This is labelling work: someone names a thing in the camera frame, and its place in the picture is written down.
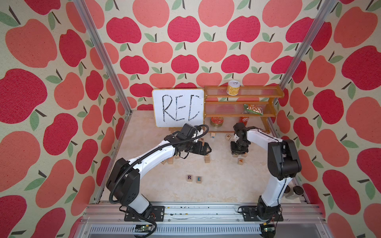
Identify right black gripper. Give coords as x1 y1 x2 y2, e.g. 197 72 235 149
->
230 140 248 154

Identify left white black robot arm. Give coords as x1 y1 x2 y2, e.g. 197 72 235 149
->
105 124 212 220

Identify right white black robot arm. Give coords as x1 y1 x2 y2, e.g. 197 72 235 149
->
231 123 302 222

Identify wooden block letter G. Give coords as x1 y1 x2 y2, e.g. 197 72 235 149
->
204 155 210 164

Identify wooden block letter N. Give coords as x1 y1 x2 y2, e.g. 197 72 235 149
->
225 134 232 141

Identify red soda can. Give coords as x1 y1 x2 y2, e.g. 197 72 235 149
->
239 117 249 126

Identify red flat tin can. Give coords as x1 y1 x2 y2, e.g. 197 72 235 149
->
210 117 224 128

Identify green snack bag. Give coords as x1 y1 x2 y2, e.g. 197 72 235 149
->
244 104 264 116

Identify wooden three-tier shelf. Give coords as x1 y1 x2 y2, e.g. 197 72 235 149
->
204 85 284 133

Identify whiteboard with RED writing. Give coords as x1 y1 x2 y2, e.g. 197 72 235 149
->
152 89 205 128

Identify yellow tin can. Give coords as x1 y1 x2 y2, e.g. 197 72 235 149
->
226 80 241 96

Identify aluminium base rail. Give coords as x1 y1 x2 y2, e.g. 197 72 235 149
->
73 202 333 238

